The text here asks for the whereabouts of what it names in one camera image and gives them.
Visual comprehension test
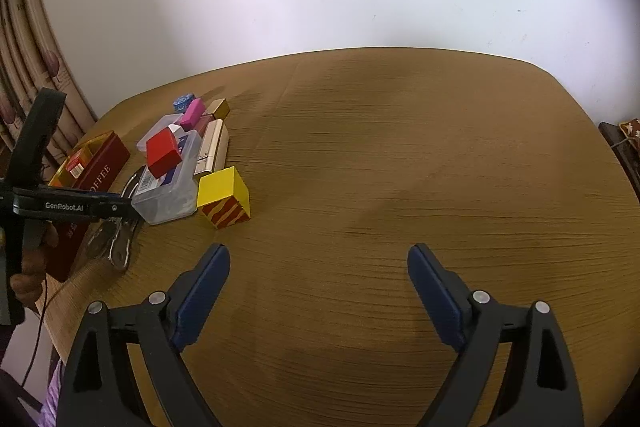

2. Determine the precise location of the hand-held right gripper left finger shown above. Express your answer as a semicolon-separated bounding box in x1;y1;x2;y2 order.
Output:
57;243;232;427

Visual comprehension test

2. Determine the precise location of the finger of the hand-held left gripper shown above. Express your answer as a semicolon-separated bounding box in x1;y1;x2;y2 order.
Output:
92;192;144;221

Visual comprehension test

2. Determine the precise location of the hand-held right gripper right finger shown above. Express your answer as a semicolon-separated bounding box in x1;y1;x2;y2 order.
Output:
406;243;585;427

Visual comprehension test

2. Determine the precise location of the metal clip tool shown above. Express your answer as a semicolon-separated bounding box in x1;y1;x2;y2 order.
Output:
85;166;147;272

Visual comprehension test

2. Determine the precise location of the red tin box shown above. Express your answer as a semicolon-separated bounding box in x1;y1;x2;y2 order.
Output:
46;130;132;284

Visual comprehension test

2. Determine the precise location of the clear plastic box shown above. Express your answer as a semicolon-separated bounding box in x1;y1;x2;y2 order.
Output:
131;114;204;226

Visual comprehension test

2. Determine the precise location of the red block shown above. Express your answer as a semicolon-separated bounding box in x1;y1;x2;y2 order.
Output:
145;128;184;180

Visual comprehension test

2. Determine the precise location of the yellow striped cube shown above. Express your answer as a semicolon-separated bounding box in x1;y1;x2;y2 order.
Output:
196;165;251;231

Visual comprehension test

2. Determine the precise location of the rose gold lipstick box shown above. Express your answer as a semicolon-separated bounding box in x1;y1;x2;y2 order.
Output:
192;119;231;178

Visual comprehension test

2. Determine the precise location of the person's left hand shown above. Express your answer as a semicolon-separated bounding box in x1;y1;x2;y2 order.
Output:
9;223;60;309

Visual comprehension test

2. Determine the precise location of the beige patterned curtain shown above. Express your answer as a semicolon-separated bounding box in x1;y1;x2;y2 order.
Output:
0;0;99;188

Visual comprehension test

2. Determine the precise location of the pink block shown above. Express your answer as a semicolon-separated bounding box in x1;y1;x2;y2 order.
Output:
178;98;206;132

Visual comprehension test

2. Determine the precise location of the purple cloth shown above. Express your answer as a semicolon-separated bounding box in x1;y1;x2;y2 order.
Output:
39;358;69;427

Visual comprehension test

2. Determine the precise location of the dark wooden furniture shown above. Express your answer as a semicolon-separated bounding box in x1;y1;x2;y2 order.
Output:
598;117;640;198

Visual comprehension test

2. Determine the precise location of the thin dark cable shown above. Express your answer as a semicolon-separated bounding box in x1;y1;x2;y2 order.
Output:
19;276;52;390

